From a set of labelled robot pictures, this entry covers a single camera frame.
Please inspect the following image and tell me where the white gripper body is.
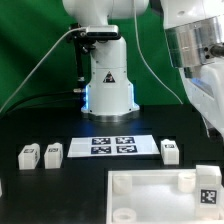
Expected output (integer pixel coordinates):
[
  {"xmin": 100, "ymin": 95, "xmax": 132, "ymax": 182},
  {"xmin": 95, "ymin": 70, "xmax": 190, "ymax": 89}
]
[{"xmin": 179, "ymin": 61, "xmax": 224, "ymax": 139}]

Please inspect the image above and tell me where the white square tabletop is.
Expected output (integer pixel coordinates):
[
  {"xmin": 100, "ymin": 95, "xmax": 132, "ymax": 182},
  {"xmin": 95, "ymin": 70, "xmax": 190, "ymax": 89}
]
[{"xmin": 106, "ymin": 168, "xmax": 224, "ymax": 224}]

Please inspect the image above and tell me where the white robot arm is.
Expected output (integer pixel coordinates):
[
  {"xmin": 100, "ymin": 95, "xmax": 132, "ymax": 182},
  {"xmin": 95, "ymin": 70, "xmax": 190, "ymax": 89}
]
[{"xmin": 62, "ymin": 0, "xmax": 224, "ymax": 138}]

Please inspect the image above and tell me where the white fiducial marker sheet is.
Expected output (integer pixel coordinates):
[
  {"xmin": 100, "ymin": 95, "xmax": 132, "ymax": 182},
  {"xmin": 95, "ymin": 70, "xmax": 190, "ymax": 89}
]
[{"xmin": 68, "ymin": 135, "xmax": 159, "ymax": 158}]

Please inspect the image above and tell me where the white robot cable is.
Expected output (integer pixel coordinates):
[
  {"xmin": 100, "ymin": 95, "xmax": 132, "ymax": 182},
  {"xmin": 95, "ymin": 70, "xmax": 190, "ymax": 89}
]
[{"xmin": 133, "ymin": 0, "xmax": 184, "ymax": 105}]

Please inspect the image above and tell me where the silver camera on stand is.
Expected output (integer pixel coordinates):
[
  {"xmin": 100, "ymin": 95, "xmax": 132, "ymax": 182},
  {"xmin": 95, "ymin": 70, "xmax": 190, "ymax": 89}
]
[{"xmin": 80, "ymin": 25, "xmax": 120, "ymax": 40}]

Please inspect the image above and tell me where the grey camera cable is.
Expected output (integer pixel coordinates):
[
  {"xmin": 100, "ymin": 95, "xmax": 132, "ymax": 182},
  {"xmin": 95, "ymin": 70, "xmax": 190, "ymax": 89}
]
[{"xmin": 0, "ymin": 27, "xmax": 87, "ymax": 114}]

